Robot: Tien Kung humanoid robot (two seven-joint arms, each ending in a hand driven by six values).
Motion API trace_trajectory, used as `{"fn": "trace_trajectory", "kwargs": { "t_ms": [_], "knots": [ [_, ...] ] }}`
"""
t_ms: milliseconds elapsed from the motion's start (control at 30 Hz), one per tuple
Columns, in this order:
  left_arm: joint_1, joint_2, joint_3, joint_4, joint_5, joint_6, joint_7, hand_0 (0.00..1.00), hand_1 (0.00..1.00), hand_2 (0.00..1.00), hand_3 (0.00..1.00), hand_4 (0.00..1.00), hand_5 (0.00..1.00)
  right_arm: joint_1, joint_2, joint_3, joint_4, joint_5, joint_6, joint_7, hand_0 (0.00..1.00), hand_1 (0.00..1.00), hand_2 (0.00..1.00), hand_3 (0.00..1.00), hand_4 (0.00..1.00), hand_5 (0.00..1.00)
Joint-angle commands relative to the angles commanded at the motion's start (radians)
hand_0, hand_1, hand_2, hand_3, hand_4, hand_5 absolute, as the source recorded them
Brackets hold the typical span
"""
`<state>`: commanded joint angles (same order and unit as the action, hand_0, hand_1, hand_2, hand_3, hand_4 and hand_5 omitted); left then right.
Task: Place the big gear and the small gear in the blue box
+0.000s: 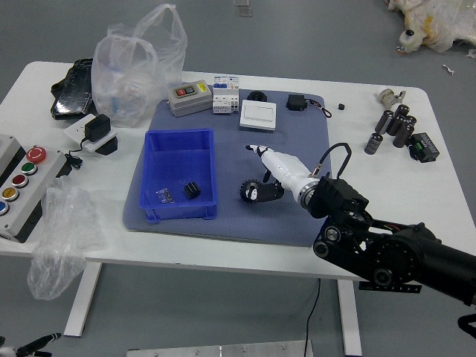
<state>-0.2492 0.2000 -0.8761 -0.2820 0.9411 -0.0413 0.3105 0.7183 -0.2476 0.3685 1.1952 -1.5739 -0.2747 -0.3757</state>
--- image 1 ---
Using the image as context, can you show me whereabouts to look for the white table leg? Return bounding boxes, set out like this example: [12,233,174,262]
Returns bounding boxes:
[336,280,364,356]
[62,262,103,338]

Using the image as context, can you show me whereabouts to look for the black block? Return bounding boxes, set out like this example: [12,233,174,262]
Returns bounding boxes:
[94,135,120,157]

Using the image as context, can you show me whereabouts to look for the black hanging cable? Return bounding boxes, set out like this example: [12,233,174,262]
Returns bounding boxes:
[303,278,323,357]

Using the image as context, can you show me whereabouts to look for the black adapter cord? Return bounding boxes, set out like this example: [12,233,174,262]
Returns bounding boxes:
[65,138,89,170]

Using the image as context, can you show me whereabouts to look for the black module with red wires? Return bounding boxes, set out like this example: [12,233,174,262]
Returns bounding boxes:
[285,94,335,120]

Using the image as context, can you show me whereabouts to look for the black driver module green terminals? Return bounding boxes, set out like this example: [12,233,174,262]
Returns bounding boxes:
[407,132,440,164]

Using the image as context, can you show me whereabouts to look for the grey control box coloured buttons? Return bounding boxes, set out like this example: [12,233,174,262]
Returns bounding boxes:
[0,132,68,245]

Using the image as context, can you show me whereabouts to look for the black table control panel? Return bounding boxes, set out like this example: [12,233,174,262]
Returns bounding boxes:
[358,280,423,295]

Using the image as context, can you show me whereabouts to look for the blue plastic bin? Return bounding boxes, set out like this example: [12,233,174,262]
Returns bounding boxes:
[139,128,219,223]

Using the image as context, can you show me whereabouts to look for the black power adapter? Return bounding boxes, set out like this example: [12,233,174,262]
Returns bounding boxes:
[83,113,112,143]

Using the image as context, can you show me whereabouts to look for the blue-grey foam mat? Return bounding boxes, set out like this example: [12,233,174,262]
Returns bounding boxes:
[122,88,334,248]

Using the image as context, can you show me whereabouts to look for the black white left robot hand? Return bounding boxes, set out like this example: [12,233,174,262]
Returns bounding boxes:
[0,332,62,357]

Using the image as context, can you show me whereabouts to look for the white wall switch panel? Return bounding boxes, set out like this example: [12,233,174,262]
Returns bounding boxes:
[237,99,278,132]

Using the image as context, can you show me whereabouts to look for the white circuit breaker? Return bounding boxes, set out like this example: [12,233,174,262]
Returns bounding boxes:
[211,75,241,116]

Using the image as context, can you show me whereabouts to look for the small clear plastic piece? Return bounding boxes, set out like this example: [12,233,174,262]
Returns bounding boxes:
[233,0,254,18]

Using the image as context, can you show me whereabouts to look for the large clear plastic bag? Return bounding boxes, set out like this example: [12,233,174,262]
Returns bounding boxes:
[90,2,189,128]

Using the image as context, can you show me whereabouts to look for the white ceramic lamp socket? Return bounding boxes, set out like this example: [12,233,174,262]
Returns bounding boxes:
[377,88,405,109]

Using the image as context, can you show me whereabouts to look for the white socket plate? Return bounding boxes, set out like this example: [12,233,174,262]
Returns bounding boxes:
[62,113,119,153]

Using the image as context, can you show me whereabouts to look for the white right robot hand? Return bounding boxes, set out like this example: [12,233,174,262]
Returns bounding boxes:
[245,144,321,204]

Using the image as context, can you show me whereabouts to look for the large black gear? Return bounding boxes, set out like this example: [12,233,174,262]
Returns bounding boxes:
[237,178,261,204]

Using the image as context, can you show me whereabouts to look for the black patterned tray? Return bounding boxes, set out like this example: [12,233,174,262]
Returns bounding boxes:
[50,57,96,120]

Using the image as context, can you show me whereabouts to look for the small black gear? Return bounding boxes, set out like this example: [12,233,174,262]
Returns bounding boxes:
[183,181,201,201]

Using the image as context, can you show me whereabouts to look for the plastic-wrapped yellow white toy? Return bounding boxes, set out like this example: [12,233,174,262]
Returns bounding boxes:
[385,0,476,59]

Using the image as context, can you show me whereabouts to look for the grey two-button switch box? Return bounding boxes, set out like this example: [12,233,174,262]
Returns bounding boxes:
[166,80,213,118]

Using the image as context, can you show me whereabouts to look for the small clear screw bag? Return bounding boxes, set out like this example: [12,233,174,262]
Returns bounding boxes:
[155,187,176,205]

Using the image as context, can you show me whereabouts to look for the crumpled clear plastic bag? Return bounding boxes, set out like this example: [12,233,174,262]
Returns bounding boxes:
[26,176,107,301]

